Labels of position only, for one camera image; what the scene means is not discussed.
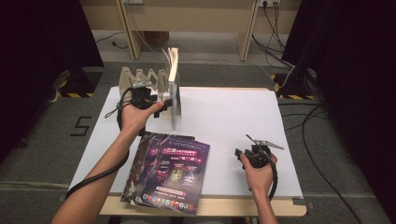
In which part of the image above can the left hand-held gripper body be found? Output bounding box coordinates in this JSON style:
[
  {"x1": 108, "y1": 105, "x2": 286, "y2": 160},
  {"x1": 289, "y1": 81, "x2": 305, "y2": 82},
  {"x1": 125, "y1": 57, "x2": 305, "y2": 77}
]
[{"x1": 130, "y1": 79, "x2": 159, "y2": 110}]

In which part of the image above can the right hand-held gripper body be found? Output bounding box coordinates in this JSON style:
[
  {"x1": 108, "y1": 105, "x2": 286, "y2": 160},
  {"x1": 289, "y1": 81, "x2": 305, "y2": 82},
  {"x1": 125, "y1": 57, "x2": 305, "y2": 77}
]
[{"x1": 245, "y1": 134, "x2": 285, "y2": 170}]

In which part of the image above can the beige expandable book rack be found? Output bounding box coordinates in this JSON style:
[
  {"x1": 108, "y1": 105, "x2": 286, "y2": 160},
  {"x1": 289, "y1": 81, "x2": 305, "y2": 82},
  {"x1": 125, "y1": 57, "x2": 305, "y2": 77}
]
[{"x1": 119, "y1": 65, "x2": 176, "y2": 120}]

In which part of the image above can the white book with picture grid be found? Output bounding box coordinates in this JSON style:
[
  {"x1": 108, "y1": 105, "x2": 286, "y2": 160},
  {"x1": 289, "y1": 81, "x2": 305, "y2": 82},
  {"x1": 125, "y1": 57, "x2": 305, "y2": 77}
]
[{"x1": 162, "y1": 47, "x2": 182, "y2": 131}]

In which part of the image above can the black magazine with red print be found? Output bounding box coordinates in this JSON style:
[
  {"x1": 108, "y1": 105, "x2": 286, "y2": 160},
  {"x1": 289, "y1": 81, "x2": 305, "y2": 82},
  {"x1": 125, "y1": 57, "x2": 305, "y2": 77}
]
[{"x1": 120, "y1": 132, "x2": 157, "y2": 203}]

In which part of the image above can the person's right hand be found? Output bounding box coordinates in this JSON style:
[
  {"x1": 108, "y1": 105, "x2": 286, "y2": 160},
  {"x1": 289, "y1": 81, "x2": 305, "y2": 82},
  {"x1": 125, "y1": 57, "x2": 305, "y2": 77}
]
[{"x1": 240, "y1": 153, "x2": 277, "y2": 195}]

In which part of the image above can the person's left hand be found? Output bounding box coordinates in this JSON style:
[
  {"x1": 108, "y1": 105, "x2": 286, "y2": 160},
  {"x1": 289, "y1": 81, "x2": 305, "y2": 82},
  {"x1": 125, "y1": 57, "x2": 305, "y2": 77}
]
[{"x1": 120, "y1": 102, "x2": 165, "y2": 137}]

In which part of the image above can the white table mat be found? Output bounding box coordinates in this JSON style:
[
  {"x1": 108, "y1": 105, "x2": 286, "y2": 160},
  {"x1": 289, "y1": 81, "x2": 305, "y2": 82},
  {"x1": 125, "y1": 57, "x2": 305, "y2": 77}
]
[{"x1": 68, "y1": 86, "x2": 304, "y2": 200}]

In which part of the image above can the beige wooden desk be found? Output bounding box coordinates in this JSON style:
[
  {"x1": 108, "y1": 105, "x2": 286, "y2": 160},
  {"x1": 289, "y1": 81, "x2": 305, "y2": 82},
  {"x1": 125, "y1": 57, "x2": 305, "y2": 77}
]
[{"x1": 78, "y1": 0, "x2": 302, "y2": 62}]

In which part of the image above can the black curtain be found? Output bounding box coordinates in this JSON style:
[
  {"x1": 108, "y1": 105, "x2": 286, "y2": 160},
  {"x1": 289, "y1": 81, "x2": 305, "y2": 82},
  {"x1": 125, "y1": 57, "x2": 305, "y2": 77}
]
[
  {"x1": 0, "y1": 0, "x2": 104, "y2": 162},
  {"x1": 281, "y1": 0, "x2": 396, "y2": 223}
]

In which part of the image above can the white floor cable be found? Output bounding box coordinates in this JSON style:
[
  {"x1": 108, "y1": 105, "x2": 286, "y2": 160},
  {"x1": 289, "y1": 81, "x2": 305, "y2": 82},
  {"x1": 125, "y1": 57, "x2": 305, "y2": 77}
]
[{"x1": 124, "y1": 3, "x2": 297, "y2": 91}]

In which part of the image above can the black floor cable with plug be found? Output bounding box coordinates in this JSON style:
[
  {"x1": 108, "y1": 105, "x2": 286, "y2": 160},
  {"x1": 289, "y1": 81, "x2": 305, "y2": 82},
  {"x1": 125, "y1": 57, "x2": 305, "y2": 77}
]
[{"x1": 94, "y1": 30, "x2": 129, "y2": 50}]

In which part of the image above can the long black floor cable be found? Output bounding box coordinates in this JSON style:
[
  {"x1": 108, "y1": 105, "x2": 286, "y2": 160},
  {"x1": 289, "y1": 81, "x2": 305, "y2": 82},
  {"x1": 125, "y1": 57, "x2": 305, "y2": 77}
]
[{"x1": 301, "y1": 104, "x2": 363, "y2": 224}]

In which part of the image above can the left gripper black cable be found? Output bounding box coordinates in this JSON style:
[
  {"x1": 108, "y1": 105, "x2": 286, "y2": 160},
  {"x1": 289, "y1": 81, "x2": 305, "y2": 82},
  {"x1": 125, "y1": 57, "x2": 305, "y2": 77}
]
[{"x1": 64, "y1": 87, "x2": 134, "y2": 200}]

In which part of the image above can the bundle of black socket cables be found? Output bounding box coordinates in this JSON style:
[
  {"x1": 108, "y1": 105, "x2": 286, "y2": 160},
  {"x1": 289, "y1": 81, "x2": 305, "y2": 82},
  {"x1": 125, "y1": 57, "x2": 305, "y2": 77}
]
[{"x1": 251, "y1": 1, "x2": 295, "y2": 68}]

